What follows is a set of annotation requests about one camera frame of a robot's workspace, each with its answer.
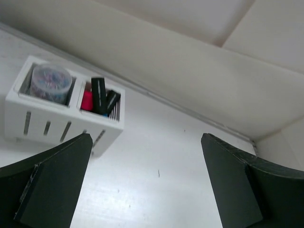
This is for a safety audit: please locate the pink highlighter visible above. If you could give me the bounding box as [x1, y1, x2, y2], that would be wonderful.
[81, 91, 93, 111]

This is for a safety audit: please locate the blue highlighter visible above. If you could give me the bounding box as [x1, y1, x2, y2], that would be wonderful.
[106, 90, 121, 117]

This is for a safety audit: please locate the clear jar of pins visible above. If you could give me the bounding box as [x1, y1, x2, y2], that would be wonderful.
[29, 64, 73, 105]

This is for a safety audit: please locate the orange highlighter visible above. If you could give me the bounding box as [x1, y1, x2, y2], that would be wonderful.
[91, 77, 107, 115]

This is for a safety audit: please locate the white slatted organizer box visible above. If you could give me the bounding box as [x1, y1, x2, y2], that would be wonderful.
[4, 56, 125, 157]

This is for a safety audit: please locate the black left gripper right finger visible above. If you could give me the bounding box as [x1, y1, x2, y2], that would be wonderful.
[201, 133, 304, 228]

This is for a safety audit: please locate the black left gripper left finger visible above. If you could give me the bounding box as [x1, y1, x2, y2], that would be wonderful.
[0, 133, 93, 228]

